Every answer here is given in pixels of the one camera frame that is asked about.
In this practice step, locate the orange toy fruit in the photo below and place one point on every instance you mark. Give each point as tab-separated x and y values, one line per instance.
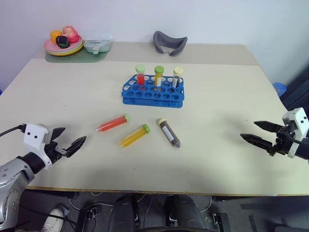
55	35

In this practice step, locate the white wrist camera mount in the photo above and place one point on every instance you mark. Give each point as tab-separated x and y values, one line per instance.
298	120
33	139

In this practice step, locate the green table mat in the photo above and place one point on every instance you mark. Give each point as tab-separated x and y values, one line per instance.
82	58

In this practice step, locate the white shoe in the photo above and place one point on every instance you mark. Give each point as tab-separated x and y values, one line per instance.
51	221

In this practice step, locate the yellow liquid tube green cap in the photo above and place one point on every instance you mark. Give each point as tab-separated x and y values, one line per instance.
158	77
134	136

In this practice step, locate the pink plate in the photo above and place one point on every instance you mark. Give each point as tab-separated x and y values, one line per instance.
49	45

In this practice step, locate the blue test tube rack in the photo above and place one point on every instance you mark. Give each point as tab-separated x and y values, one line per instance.
154	100

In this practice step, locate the red liquid tube green cap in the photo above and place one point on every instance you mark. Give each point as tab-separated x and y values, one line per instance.
112	123
140	77

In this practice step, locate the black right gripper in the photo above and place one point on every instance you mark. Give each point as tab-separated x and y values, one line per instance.
283	143

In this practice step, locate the black box under table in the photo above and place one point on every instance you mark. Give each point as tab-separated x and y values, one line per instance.
88	216
220	221

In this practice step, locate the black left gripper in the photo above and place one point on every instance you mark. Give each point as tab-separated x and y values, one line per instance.
52	150

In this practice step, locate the blue water bottle cap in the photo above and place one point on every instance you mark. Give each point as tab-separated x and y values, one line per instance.
280	89

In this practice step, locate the brown liquid tube cream cap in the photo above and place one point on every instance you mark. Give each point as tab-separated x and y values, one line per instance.
169	133
177	78

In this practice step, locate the black table frame bar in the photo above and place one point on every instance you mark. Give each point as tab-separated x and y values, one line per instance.
53	194
253	198

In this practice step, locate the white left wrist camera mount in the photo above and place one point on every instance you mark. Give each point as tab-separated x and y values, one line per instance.
33	139

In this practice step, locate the green plate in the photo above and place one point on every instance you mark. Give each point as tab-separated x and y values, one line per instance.
76	48

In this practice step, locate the grey curved foam pad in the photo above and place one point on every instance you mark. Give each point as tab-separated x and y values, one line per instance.
159	44

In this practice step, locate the black fabric object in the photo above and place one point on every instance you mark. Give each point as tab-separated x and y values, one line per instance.
298	94

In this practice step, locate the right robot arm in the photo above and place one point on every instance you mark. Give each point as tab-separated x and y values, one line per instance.
303	150

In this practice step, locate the yellow plate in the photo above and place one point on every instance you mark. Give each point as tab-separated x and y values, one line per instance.
65	54

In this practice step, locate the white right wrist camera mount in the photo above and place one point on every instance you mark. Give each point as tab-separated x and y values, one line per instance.
298	120

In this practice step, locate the dark purple toy fruit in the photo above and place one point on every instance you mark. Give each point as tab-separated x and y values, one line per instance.
62	42

